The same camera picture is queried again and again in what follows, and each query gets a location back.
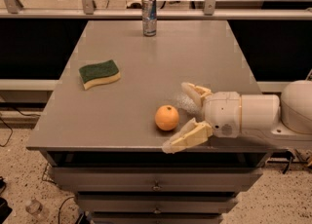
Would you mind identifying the orange fruit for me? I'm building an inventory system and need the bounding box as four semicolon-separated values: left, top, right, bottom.
154;105;179;131

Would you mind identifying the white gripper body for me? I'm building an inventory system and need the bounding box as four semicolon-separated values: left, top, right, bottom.
203;92;241;138

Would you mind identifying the silver blue redbull can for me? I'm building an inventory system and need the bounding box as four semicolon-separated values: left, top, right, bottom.
141;0;157;36

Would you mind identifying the black floor cable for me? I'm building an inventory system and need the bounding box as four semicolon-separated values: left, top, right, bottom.
0;105;42;148

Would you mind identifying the green yellow sponge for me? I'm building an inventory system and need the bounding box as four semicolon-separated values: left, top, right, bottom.
79;59;121;90

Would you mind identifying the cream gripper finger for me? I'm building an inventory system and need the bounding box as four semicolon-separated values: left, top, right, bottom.
181;82;213;107
162;119;213;154

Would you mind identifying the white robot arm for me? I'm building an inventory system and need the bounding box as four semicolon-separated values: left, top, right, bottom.
162;80;312;154

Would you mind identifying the clear plastic bottle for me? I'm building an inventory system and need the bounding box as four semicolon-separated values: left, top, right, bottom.
25;199;45;220

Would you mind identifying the grey drawer cabinet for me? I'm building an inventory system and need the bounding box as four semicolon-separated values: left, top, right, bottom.
28;20;273;224

